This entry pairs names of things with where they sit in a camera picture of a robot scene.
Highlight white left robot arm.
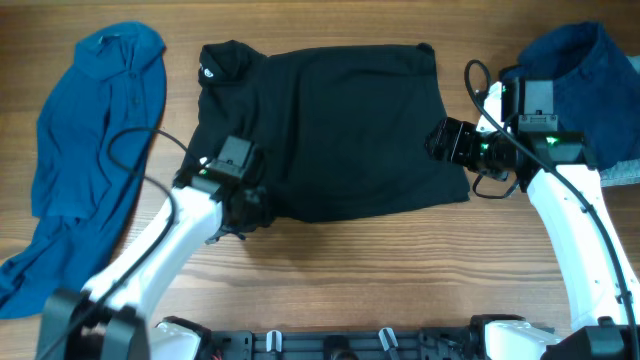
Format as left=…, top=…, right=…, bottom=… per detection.
left=36, top=136, right=273, bottom=359

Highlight blue polo shirt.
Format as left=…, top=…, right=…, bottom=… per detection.
left=1, top=22, right=166, bottom=319

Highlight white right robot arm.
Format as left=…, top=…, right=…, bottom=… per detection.
left=426, top=78, right=639, bottom=359

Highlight folded navy blue garment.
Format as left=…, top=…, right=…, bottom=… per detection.
left=500, top=22, right=639, bottom=170

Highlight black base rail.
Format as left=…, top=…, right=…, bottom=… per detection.
left=200, top=327, right=488, bottom=360

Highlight grey folded cloth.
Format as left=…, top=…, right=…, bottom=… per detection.
left=600, top=159, right=640, bottom=187

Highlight black polo shirt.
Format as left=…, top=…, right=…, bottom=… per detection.
left=185, top=41, right=470, bottom=223

